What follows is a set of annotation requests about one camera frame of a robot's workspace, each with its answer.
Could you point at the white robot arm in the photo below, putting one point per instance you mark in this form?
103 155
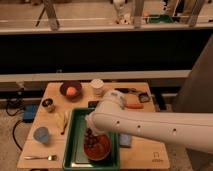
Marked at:
191 130

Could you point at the green plastic tray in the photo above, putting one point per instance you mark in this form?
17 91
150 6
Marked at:
74 156

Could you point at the small dark tin can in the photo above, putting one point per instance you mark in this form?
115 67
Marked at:
48 105

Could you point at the silver metal fork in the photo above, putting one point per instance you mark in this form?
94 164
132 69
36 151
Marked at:
49 158

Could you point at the dark purple grape bunch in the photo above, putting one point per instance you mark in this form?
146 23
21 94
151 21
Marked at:
89 139

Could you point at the dark purple bowl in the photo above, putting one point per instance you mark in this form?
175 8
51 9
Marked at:
73 83

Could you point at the black handled utensil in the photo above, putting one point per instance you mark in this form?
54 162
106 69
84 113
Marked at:
127 90

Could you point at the white paper cup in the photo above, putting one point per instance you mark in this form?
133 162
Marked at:
97 86

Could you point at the blue sponge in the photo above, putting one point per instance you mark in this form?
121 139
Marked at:
125 140

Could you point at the blue plastic cup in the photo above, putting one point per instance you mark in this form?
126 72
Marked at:
42 135

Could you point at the orange carrot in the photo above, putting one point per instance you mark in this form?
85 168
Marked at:
134 106

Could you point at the small dark square container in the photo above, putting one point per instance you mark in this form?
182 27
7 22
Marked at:
143 97

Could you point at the orange peach fruit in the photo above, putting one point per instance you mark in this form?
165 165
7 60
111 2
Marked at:
71 91

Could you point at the red bowl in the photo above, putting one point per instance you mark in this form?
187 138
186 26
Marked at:
100 150

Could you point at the green object behind rail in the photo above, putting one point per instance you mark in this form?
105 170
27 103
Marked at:
156 19

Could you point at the blue power box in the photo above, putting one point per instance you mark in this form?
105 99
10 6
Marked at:
30 113

